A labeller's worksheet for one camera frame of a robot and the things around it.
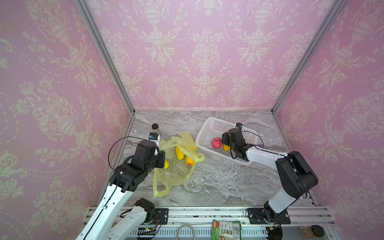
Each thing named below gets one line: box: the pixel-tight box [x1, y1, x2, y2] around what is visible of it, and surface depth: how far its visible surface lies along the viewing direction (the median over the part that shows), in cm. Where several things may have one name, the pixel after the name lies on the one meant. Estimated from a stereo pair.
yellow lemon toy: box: [164, 159, 170, 170], surface depth 90 cm
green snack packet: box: [211, 219, 242, 240], surface depth 70 cm
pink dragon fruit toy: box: [211, 137, 222, 149], surface depth 98 cm
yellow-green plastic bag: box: [152, 131, 206, 198], surface depth 90 cm
